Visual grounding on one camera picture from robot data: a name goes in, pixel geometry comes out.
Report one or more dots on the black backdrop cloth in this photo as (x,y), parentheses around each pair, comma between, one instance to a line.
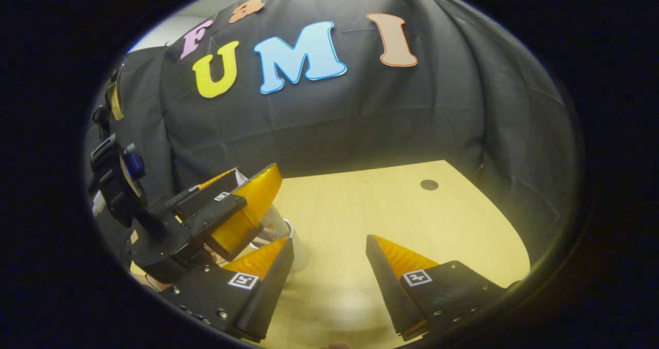
(360,122)

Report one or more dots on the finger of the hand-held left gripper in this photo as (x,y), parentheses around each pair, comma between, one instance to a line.
(206,194)
(216,215)

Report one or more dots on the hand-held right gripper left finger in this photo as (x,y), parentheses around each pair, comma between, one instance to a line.
(267,297)

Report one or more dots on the light wooden desktop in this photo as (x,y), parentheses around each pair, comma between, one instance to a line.
(360,210)

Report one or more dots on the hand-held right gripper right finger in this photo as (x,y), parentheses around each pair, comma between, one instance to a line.
(388,292)

